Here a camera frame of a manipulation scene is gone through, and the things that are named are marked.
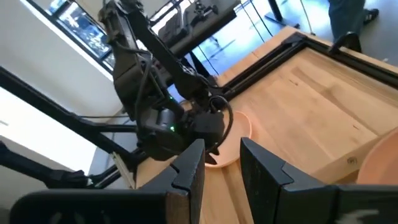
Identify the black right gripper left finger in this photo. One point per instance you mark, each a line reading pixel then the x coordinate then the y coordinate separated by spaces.
pixel 124 208

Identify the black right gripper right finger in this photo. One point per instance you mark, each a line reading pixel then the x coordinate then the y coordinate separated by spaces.
pixel 280 202

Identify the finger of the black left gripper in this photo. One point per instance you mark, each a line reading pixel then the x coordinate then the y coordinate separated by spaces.
pixel 211 157

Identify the light peach plate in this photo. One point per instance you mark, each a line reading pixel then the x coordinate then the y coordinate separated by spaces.
pixel 241 133

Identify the orange plate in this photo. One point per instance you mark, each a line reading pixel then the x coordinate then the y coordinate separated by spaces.
pixel 382 161

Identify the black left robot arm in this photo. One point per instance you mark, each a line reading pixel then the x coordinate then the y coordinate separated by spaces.
pixel 124 71

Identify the person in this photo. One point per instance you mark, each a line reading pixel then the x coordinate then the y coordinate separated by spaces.
pixel 345 15

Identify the silver frame bracket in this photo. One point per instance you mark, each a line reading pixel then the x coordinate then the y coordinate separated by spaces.
pixel 124 171

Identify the black aluminium table frame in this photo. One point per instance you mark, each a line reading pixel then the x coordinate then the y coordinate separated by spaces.
pixel 357 60

